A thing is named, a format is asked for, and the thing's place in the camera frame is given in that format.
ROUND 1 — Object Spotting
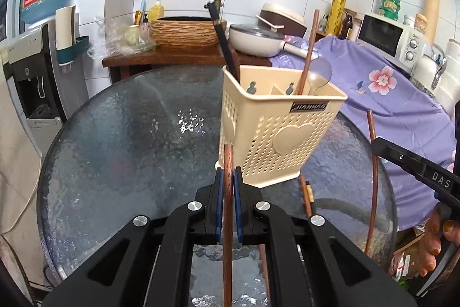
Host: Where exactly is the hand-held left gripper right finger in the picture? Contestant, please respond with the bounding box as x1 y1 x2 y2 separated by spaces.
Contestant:
233 167 418 307

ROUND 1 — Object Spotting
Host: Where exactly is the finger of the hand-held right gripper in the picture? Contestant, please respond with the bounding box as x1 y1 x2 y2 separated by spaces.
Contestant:
371 136 425 186

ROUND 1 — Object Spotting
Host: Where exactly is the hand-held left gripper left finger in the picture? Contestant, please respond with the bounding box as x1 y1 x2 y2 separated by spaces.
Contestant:
41 167 224 307

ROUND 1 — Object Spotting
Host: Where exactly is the chopsticks pair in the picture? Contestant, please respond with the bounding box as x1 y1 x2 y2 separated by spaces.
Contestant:
299 174 316 219

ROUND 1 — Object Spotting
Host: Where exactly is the beige perforated utensil holder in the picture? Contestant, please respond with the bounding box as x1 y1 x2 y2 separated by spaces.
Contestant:
215 64 348 188

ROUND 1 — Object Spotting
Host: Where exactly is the shiny metal spoon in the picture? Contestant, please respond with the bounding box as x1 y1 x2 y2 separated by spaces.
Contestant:
307 57 333 96

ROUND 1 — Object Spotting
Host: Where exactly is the black chopstick with gold pattern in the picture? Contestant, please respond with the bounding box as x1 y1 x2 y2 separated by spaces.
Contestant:
205 1 241 82

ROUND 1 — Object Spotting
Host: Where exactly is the person's right hand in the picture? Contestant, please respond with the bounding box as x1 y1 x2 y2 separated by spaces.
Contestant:
419 211 460 275

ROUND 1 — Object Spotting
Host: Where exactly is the purple floral cloth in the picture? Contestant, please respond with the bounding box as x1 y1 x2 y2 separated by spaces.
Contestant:
269 35 460 232

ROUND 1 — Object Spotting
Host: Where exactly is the white kettle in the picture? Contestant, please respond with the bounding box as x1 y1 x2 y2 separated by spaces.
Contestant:
410 44 448 90

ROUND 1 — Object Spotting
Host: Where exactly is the tall white container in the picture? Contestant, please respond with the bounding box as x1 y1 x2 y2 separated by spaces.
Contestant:
444 39 460 117

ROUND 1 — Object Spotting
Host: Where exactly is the white microwave oven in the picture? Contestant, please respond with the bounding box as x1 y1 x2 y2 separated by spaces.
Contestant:
356 13 432 69

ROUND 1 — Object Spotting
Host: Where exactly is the brown glass bottle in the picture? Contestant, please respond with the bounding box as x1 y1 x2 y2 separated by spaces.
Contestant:
341 10 355 41

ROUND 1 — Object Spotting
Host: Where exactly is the wooden washstand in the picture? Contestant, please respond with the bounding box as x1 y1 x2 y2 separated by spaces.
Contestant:
102 48 274 85

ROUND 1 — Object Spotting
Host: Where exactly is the yellow patterned roll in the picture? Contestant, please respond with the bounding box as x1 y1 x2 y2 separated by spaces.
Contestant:
325 0 347 38

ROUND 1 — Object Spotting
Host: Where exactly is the long beige roll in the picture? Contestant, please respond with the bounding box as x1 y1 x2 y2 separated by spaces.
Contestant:
424 0 441 38

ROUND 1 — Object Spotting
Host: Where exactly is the white pan with glass lid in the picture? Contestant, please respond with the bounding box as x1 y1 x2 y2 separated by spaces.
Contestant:
229 24 319 60

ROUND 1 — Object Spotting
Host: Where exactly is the woven brown basin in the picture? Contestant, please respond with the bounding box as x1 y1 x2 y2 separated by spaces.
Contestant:
150 16 228 49

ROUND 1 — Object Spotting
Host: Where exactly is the white brown rice cooker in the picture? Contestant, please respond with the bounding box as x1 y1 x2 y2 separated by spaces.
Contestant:
259 3 308 38

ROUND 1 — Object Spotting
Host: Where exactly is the yellow green cup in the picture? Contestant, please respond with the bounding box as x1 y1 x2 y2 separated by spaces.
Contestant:
124 24 141 45

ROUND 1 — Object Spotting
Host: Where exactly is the clear plastic bag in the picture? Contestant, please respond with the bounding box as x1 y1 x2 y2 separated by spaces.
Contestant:
86 17 159 59

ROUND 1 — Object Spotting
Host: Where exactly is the yellow soap dispenser bottle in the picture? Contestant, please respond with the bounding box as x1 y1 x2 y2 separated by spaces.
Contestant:
148 0 165 22

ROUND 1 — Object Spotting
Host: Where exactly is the beige cloth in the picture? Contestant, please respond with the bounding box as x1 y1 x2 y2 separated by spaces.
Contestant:
0 66 49 293

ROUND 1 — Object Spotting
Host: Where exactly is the white water dispenser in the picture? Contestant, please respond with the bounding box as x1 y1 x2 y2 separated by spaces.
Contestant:
3 22 90 153

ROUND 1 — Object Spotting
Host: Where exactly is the teal wall holder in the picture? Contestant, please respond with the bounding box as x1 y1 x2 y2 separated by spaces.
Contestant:
55 35 90 64

